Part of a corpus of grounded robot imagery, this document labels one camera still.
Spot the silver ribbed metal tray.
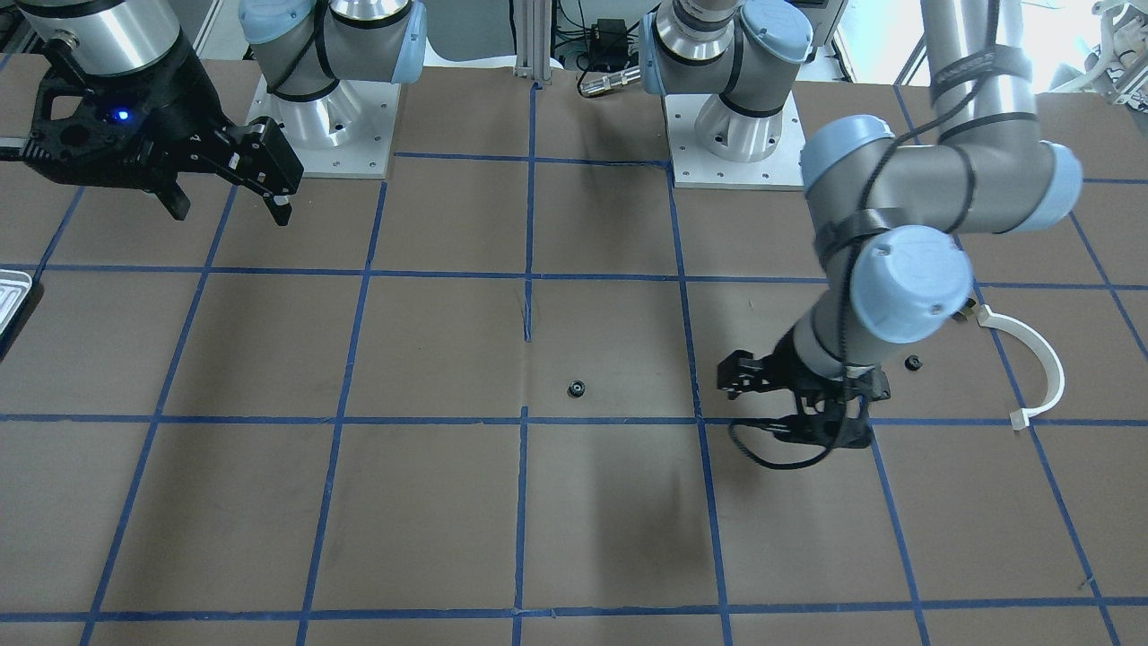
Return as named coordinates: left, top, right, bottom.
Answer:
left=0, top=268, right=34, bottom=335

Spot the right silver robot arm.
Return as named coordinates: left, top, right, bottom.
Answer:
left=3, top=1, right=304, bottom=226

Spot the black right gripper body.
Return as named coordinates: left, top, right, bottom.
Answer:
left=3, top=36, right=243, bottom=190

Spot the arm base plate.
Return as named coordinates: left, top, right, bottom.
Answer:
left=664, top=94, right=806, bottom=190
left=248, top=78, right=405, bottom=179

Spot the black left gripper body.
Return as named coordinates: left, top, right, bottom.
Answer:
left=771, top=349, right=891, bottom=449

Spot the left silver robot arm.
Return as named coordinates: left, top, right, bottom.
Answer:
left=718, top=1, right=1083, bottom=457

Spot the white curved plastic bracket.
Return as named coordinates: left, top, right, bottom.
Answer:
left=976, top=304, right=1066, bottom=431

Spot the aluminium frame post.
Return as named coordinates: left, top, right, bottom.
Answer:
left=509, top=0, right=554, bottom=87

